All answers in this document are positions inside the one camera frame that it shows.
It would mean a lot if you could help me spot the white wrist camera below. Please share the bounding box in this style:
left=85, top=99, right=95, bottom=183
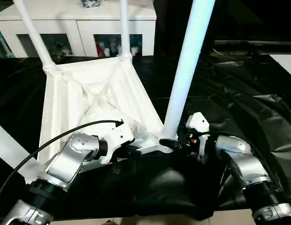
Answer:
left=99, top=122, right=136, bottom=165
left=184, top=111, right=211, bottom=164

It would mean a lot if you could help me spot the white plastic table leg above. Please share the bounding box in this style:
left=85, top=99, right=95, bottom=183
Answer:
left=118, top=0, right=134, bottom=64
left=159, top=0, right=217, bottom=142
left=12, top=0, right=59, bottom=73
left=0, top=120, right=31, bottom=171

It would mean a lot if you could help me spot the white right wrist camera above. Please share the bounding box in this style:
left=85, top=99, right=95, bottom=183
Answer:
left=184, top=111, right=211, bottom=164

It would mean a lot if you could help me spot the white flat board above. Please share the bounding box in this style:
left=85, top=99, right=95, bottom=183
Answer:
left=269, top=53, right=291, bottom=80

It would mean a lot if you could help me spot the white plastic table top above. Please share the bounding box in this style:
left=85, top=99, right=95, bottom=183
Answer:
left=24, top=55, right=178, bottom=185

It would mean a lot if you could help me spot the black plastic mat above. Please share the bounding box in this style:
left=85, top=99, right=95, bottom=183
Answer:
left=0, top=52, right=291, bottom=221

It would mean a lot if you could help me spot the black tall cabinet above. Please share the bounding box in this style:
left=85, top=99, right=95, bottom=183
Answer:
left=154, top=0, right=216, bottom=57

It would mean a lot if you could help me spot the black white crumpled bundle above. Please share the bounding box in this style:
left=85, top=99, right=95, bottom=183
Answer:
left=80, top=0, right=101, bottom=8

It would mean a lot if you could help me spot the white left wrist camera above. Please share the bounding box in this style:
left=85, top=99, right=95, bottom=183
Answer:
left=99, top=122, right=136, bottom=165

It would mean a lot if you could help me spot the white glass-door cabinet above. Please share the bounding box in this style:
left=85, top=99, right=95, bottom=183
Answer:
left=0, top=0, right=158, bottom=59

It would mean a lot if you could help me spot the black long bar device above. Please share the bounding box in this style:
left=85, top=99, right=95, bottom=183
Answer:
left=214, top=39, right=291, bottom=48

